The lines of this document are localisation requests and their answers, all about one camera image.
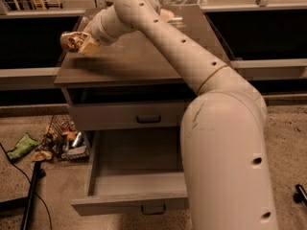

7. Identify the black floor cable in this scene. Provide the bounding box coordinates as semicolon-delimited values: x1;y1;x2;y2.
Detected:
0;142;54;230

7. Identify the green snack bag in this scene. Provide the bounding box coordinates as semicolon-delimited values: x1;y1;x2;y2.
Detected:
7;132;39;161

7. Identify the closed grey upper drawer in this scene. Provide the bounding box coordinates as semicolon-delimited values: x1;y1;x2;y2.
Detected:
68;101;185;131

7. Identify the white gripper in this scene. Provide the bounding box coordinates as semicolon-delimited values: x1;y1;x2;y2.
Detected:
78;7;129;58

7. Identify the grey drawer cabinet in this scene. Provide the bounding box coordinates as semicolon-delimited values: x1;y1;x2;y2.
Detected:
53;5;239;217

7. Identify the black wire basket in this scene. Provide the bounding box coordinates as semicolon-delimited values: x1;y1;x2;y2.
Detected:
44;114;89;161

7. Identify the black caster wheel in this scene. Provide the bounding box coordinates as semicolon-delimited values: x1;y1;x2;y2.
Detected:
293;184;307;207

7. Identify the white ceramic bowl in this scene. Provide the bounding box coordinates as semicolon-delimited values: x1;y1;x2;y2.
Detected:
159;9;175;22

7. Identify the silver can in basket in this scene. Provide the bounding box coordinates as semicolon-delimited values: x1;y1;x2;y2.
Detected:
71;132;83;148

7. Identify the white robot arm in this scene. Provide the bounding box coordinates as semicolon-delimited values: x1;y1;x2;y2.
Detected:
85;0;279;230

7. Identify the open grey lower drawer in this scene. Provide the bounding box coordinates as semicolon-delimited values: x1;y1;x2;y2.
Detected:
71;126;188;216

